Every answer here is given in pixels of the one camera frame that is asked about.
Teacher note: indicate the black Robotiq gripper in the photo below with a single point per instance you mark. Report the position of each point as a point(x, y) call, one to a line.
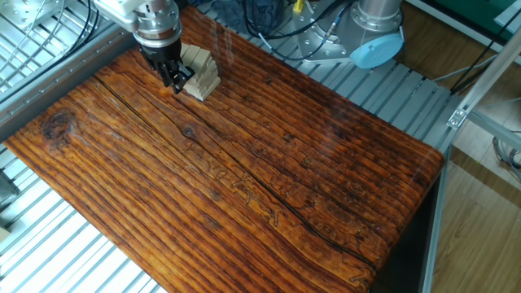
point(163, 53)

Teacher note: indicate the glossy wood grain table cover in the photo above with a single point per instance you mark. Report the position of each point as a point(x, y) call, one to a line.
point(244, 183)

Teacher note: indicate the silver UR5 robot arm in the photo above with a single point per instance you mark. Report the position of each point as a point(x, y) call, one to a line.
point(378, 12)

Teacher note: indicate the aluminium frame post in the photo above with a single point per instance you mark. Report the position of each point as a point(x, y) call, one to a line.
point(484, 81)

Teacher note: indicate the silver perforated mounting plate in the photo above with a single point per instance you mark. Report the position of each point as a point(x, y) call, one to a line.
point(24, 12)

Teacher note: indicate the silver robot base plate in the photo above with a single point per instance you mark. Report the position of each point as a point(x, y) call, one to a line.
point(313, 40)

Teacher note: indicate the yellow plastic clip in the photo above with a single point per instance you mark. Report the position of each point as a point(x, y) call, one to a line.
point(298, 5)

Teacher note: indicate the aluminium table leg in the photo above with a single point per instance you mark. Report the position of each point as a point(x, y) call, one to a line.
point(435, 228)

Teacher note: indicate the grey blue towel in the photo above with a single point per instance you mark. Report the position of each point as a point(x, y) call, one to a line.
point(236, 16)

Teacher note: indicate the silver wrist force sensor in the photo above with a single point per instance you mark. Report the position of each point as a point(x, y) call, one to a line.
point(156, 24)

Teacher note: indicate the grey aluminium edge rail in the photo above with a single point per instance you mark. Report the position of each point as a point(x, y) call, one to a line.
point(61, 77)

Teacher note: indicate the wooden Jenga block tower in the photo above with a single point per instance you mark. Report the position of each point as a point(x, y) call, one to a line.
point(203, 77)

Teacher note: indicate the aluminium frame crossbar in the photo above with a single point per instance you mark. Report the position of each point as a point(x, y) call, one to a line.
point(496, 130)

